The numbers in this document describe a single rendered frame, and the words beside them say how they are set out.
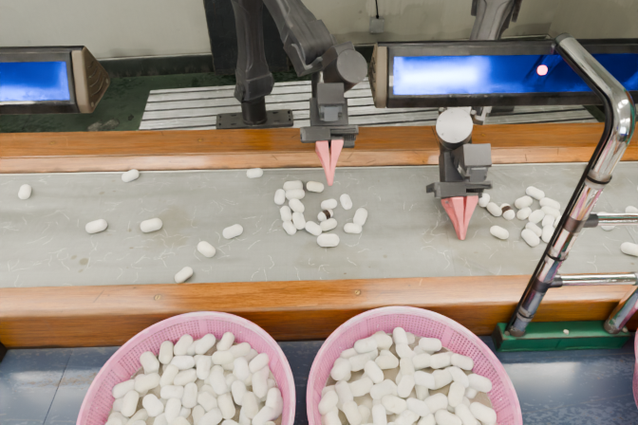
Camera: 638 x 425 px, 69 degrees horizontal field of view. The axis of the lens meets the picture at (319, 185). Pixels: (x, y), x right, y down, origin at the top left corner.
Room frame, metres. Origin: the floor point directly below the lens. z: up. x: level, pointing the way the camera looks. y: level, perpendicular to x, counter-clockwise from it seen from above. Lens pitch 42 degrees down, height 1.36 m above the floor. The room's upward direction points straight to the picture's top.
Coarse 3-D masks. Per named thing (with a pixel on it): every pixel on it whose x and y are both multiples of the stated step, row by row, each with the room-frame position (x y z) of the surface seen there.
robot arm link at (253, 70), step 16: (240, 0) 0.96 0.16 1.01; (256, 0) 0.98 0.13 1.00; (240, 16) 0.97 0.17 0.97; (256, 16) 0.98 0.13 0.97; (240, 32) 0.98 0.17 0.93; (256, 32) 0.98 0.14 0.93; (240, 48) 0.99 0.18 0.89; (256, 48) 0.98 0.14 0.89; (240, 64) 0.99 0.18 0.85; (256, 64) 0.98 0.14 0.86; (240, 80) 0.99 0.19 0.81; (256, 80) 0.97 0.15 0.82; (256, 96) 0.98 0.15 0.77
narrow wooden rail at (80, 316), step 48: (0, 288) 0.42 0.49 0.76; (48, 288) 0.42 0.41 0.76; (96, 288) 0.42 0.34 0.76; (144, 288) 0.42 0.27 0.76; (192, 288) 0.42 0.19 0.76; (240, 288) 0.42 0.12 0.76; (288, 288) 0.42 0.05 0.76; (336, 288) 0.42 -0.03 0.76; (384, 288) 0.42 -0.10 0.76; (432, 288) 0.42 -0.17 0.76; (480, 288) 0.42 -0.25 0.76; (576, 288) 0.42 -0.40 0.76; (624, 288) 0.42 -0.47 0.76; (0, 336) 0.37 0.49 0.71; (48, 336) 0.38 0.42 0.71; (96, 336) 0.38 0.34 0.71; (288, 336) 0.39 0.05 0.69
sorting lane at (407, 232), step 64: (0, 192) 0.67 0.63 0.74; (64, 192) 0.67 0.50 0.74; (128, 192) 0.67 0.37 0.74; (192, 192) 0.67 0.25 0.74; (256, 192) 0.67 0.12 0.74; (320, 192) 0.67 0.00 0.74; (384, 192) 0.67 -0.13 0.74; (512, 192) 0.67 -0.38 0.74; (0, 256) 0.51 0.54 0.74; (64, 256) 0.51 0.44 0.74; (128, 256) 0.51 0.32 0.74; (192, 256) 0.51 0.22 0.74; (256, 256) 0.51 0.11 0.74; (320, 256) 0.51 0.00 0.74; (384, 256) 0.51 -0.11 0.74; (448, 256) 0.51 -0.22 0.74; (512, 256) 0.51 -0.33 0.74; (576, 256) 0.51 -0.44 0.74
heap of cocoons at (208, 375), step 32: (160, 352) 0.33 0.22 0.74; (192, 352) 0.34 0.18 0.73; (224, 352) 0.33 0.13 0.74; (256, 352) 0.34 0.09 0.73; (128, 384) 0.28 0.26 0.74; (160, 384) 0.29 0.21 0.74; (192, 384) 0.29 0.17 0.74; (224, 384) 0.28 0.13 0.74; (256, 384) 0.28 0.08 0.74; (128, 416) 0.25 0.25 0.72; (160, 416) 0.24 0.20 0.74; (192, 416) 0.25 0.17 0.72; (224, 416) 0.24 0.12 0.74; (256, 416) 0.24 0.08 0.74
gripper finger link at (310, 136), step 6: (306, 132) 0.66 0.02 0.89; (312, 132) 0.66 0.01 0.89; (318, 132) 0.66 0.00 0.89; (324, 132) 0.66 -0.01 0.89; (306, 138) 0.65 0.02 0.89; (312, 138) 0.65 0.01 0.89; (318, 138) 0.65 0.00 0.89; (324, 138) 0.65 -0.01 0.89; (330, 138) 0.65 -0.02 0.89; (336, 138) 0.65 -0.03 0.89; (342, 138) 0.65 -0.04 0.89; (330, 144) 0.67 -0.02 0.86; (336, 144) 0.64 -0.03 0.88; (342, 144) 0.64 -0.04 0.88; (330, 150) 0.65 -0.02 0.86; (336, 150) 0.64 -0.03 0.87; (330, 156) 0.67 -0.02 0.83; (336, 156) 0.63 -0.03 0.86; (330, 162) 0.63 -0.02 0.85; (336, 162) 0.63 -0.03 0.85; (330, 168) 0.62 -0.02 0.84; (330, 174) 0.62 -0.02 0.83; (330, 180) 0.61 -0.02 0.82
